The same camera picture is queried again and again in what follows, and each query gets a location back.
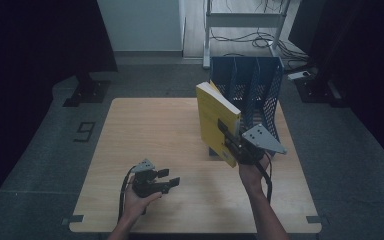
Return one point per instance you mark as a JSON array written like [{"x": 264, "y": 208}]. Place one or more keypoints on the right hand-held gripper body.
[{"x": 261, "y": 140}]

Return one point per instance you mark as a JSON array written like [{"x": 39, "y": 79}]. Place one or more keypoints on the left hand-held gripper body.
[{"x": 146, "y": 185}]

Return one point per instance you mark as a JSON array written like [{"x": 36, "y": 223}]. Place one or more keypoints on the yellow book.
[{"x": 213, "y": 120}]

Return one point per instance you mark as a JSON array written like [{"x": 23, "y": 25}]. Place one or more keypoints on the blue file rack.
[{"x": 266, "y": 70}]

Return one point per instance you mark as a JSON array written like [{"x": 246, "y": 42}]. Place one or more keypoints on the person's left hand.
[{"x": 135, "y": 205}]

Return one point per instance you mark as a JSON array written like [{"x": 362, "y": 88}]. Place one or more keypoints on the person's right hand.
[{"x": 251, "y": 176}]

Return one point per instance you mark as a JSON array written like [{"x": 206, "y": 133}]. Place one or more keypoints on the black stand base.
[
  {"x": 316, "y": 90},
  {"x": 88, "y": 91}
]

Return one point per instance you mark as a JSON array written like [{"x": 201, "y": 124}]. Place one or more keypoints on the white power strip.
[{"x": 298, "y": 75}]

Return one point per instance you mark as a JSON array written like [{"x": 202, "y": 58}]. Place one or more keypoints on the grey tape piece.
[
  {"x": 75, "y": 219},
  {"x": 315, "y": 219}
]

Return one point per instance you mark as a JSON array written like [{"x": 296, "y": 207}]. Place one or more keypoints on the dark curtain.
[
  {"x": 30, "y": 50},
  {"x": 363, "y": 50}
]

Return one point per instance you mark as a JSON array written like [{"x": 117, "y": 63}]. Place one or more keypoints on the white metal desk frame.
[{"x": 243, "y": 19}]

